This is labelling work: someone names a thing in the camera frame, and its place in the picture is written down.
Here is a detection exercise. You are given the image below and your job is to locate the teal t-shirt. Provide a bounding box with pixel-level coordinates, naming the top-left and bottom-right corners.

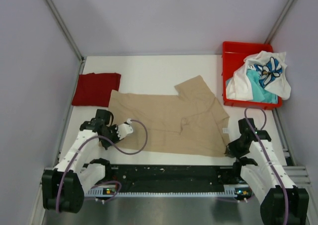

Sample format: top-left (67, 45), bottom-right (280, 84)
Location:
top-left (246, 70), bottom-right (278, 104)

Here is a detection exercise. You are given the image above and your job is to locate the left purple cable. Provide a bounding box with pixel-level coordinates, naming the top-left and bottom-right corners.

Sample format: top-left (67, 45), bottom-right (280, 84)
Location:
top-left (55, 119), bottom-right (149, 214)

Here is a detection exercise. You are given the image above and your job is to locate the beige t-shirt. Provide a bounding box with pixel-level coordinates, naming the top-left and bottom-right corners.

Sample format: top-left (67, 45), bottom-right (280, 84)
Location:
top-left (108, 75), bottom-right (230, 157)

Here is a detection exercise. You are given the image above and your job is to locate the grey slotted cable duct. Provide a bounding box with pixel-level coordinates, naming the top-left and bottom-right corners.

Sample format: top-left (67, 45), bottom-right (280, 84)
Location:
top-left (84, 185), bottom-right (253, 200)

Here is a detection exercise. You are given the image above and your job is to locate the folded red t-shirt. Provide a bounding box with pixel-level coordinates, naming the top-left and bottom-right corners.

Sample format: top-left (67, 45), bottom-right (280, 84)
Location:
top-left (72, 73), bottom-right (121, 107)

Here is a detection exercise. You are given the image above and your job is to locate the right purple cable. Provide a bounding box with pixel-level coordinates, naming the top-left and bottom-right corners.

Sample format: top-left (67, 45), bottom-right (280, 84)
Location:
top-left (238, 107), bottom-right (290, 225)

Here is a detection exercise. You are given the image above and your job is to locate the aluminium frame rail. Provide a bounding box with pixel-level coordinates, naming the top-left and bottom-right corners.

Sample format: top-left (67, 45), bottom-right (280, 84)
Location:
top-left (39, 166), bottom-right (312, 188)

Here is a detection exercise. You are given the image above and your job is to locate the red plastic bin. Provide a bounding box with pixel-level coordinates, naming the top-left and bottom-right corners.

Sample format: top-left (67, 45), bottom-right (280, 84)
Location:
top-left (222, 41), bottom-right (283, 110)

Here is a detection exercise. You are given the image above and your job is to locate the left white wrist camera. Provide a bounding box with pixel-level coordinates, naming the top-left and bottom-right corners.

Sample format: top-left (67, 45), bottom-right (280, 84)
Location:
top-left (116, 119), bottom-right (134, 141)

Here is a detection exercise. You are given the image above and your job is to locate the right aluminium corner post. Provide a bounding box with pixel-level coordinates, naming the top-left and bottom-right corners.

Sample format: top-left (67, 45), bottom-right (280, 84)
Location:
top-left (264, 0), bottom-right (297, 44)

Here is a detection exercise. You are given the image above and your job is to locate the white printed t-shirt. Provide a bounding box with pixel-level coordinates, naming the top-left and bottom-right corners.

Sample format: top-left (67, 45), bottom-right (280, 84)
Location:
top-left (226, 51), bottom-right (291, 101)

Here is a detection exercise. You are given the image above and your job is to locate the purple cable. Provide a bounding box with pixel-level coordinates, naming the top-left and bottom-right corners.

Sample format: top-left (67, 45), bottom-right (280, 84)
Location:
top-left (55, 119), bottom-right (149, 214)
top-left (238, 107), bottom-right (290, 225)

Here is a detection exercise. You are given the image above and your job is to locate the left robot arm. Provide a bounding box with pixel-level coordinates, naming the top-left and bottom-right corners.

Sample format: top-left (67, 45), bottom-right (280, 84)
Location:
top-left (42, 109), bottom-right (117, 213)

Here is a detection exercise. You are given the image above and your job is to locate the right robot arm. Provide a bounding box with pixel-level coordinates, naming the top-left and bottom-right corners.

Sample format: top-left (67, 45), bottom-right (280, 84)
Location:
top-left (225, 118), bottom-right (309, 225)

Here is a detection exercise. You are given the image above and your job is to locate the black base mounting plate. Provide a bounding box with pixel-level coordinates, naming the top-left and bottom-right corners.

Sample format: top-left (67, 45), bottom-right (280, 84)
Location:
top-left (97, 164), bottom-right (247, 192)

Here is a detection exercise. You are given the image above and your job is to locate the aluminium corner post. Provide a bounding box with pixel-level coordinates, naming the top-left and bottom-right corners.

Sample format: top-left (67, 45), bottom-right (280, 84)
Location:
top-left (264, 0), bottom-right (297, 44)
top-left (44, 0), bottom-right (84, 62)

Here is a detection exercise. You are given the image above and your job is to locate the left aluminium corner post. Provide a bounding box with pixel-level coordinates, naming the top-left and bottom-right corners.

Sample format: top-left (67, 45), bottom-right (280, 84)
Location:
top-left (44, 0), bottom-right (84, 62)

